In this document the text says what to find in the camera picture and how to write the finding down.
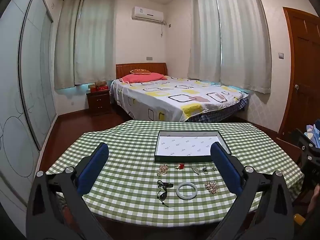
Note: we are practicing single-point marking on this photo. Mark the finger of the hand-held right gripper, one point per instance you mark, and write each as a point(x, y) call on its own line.
point(308, 155)

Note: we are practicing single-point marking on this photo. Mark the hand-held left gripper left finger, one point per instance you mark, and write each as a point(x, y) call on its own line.
point(92, 170)

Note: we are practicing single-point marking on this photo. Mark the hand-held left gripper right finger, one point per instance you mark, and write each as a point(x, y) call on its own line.
point(226, 170)

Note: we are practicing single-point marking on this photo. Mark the pearl and gold brooch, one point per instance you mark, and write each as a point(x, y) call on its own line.
point(211, 187)

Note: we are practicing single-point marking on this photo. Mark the green shallow box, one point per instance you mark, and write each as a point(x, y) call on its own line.
point(187, 146)

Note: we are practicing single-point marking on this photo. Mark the gold charm with red knot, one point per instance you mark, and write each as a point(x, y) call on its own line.
point(180, 166)

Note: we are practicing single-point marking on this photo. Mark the pale jade bangle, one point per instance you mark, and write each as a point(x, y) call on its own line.
point(178, 192)

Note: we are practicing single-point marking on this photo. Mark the gold filigree brooch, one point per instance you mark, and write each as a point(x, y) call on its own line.
point(162, 170)

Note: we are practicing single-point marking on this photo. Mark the person's right forearm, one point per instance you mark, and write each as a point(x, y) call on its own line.
point(314, 200)

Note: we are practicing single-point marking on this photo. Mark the blue patterned cloth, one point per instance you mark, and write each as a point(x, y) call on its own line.
point(313, 133)

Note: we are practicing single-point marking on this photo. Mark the crystal leaf brooch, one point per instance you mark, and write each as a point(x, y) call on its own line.
point(195, 170)

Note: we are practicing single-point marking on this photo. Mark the green checkered tablecloth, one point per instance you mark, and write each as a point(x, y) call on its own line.
point(130, 155)

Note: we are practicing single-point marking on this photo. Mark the blue plaid bed skirt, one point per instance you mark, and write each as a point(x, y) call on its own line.
point(220, 113)

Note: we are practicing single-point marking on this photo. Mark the yellow plastic object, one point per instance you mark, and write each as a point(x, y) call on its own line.
point(299, 219)

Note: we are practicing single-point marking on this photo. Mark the dark wooden nightstand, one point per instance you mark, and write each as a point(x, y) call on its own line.
point(98, 102)

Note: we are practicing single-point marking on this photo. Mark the small red and green box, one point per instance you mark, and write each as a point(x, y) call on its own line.
point(93, 88)

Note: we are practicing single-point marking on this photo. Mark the brown bag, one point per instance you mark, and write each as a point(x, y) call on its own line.
point(100, 83)

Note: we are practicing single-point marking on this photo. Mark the wooden door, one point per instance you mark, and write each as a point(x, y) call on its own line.
point(302, 67)

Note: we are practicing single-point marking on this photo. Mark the bed with patterned sheet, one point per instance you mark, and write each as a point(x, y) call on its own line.
point(175, 97)

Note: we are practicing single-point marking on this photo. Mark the sliding door wardrobe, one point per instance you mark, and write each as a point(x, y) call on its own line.
point(25, 92)

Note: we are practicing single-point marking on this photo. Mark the pink pillow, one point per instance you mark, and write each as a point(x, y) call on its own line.
point(142, 77)

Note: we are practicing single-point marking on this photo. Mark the brown cushion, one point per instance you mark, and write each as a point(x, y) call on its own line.
point(140, 71)

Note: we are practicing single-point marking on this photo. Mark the wooden headboard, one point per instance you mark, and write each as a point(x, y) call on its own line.
point(157, 67)

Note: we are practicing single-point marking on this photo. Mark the white curtain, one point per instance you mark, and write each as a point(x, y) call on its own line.
point(203, 35)
point(97, 37)
point(245, 37)
point(65, 42)

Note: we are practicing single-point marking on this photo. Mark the white air conditioner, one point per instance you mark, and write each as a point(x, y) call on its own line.
point(147, 12)

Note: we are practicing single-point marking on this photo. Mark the wall light switch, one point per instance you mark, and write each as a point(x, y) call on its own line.
point(281, 55)

